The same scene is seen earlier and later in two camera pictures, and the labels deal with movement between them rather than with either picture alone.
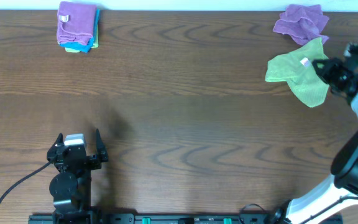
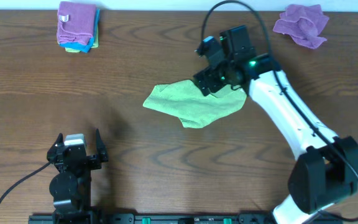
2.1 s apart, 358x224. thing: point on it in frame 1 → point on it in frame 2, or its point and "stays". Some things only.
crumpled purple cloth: (304, 23) stays
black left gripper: (76, 156) stays
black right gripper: (332, 72) → (206, 80)
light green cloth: (296, 68) → (186, 100)
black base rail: (76, 218) stays
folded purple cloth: (76, 23) stays
